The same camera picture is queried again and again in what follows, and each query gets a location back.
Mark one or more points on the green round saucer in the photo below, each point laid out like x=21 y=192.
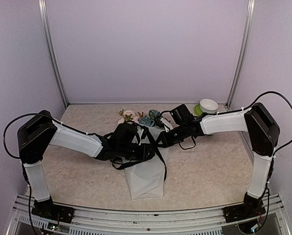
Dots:
x=197 y=110

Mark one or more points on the left aluminium corner post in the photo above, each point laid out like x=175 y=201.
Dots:
x=51 y=51

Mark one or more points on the blue fake hydrangea stem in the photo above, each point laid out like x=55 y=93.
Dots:
x=149 y=119

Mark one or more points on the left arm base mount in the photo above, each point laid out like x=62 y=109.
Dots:
x=49 y=210

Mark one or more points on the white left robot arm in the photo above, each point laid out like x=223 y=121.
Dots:
x=41 y=131

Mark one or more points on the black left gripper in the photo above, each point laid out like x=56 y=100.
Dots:
x=142 y=155

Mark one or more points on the white ceramic bowl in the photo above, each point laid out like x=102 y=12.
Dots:
x=207 y=101

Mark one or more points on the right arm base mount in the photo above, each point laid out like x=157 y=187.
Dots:
x=250 y=207

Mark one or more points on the aluminium corner post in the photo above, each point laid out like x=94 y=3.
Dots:
x=242 y=52
x=51 y=51

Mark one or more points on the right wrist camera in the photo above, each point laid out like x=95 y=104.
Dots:
x=163 y=123

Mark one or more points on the right aluminium corner post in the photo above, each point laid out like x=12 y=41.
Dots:
x=242 y=52

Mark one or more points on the aluminium front rail frame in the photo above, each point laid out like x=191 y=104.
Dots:
x=205 y=221

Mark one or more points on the pink fake rose stem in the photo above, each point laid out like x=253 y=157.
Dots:
x=139 y=118
x=127 y=115

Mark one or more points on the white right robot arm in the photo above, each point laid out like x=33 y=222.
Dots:
x=254 y=119

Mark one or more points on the white wrapping paper sheet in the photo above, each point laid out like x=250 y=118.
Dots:
x=146 y=180

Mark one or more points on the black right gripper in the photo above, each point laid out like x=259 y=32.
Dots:
x=166 y=141

